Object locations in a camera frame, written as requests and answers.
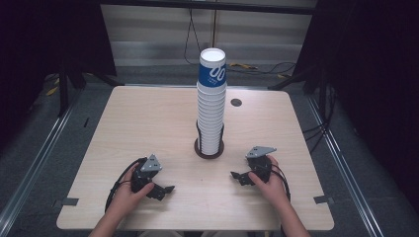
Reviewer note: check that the person's left hand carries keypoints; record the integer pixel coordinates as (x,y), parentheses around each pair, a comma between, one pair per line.
(126,197)

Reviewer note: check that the silver floor rail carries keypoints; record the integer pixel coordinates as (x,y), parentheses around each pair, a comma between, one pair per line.
(342,158)
(36,164)

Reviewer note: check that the person's right hand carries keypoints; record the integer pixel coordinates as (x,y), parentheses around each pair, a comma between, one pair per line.
(271,191)

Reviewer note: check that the stack of white paper cups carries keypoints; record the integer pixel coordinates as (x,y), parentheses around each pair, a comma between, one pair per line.
(210,115)

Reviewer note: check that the dark round table grommet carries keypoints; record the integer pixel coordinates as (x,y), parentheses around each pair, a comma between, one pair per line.
(236,102)

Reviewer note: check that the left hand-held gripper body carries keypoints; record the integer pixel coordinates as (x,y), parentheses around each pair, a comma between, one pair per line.
(152,164)

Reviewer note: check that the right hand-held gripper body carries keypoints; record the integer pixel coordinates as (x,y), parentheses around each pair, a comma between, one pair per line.
(260,164)

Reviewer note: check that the black stand leg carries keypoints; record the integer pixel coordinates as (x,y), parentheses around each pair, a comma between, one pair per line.
(286,83)
(63,95)

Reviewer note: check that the grey tape strip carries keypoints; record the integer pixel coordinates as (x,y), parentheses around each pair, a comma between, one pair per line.
(69,201)
(322,199)

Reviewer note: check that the yellow floor tape piece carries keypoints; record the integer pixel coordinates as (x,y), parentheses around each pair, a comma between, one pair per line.
(243,65)
(52,91)

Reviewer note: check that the dark curtain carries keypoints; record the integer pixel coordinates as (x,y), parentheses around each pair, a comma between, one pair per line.
(42,39)
(372,82)

